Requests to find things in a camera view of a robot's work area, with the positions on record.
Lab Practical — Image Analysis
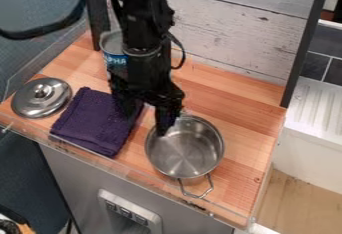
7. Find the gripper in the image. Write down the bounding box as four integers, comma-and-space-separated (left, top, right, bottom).
108, 45, 188, 137

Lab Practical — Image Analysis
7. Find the silver pot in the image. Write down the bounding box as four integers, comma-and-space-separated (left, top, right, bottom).
144, 113, 228, 200

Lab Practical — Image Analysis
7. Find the violet cloth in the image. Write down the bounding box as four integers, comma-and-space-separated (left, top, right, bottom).
48, 86, 147, 159

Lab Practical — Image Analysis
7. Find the blue and white can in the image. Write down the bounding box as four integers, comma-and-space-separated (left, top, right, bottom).
98, 30, 131, 81

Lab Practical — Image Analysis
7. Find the silver lid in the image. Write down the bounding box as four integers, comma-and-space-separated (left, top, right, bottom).
9, 76, 74, 119

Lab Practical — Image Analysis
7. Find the white toy sink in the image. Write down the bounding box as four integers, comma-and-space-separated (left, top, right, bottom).
283, 75, 342, 152

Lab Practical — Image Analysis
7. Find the black metal post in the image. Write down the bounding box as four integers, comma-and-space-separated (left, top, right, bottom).
279, 0, 334, 109
84, 0, 113, 52

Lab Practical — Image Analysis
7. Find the black cable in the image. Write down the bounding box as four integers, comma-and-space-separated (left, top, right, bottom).
0, 0, 89, 41

